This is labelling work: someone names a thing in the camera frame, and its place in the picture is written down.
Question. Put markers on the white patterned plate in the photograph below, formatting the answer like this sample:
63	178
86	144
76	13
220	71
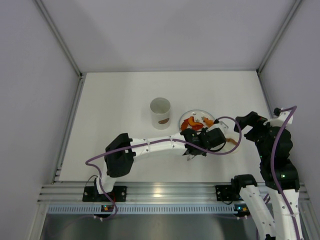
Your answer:
198	115

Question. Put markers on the red orange food slices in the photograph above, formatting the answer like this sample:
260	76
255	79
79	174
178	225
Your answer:
190	122

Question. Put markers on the slotted cable duct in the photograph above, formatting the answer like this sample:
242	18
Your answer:
135	209

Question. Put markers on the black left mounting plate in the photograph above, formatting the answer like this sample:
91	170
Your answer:
118	194

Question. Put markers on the orange food piece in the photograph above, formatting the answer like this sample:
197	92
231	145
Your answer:
209	122

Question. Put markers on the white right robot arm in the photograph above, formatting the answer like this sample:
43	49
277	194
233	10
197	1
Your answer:
283	186

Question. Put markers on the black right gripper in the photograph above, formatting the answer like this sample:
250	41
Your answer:
245	120

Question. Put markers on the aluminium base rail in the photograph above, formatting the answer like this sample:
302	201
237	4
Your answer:
136	192

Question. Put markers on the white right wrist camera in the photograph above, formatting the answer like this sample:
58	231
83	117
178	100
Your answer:
279	117

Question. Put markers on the white round container lid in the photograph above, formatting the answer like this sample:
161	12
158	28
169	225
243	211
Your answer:
232	139

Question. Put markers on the black mounting plate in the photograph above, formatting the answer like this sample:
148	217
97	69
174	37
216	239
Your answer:
118	194
227	193

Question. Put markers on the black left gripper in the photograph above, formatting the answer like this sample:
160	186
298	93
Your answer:
194	152

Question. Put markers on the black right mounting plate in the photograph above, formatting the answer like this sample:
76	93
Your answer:
227	193

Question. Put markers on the white cylindrical lunch container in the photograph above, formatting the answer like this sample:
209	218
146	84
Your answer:
160	109

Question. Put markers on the metal tongs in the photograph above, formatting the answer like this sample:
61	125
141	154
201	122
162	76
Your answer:
190	157

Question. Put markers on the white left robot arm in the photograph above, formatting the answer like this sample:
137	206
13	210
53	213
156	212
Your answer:
125	151

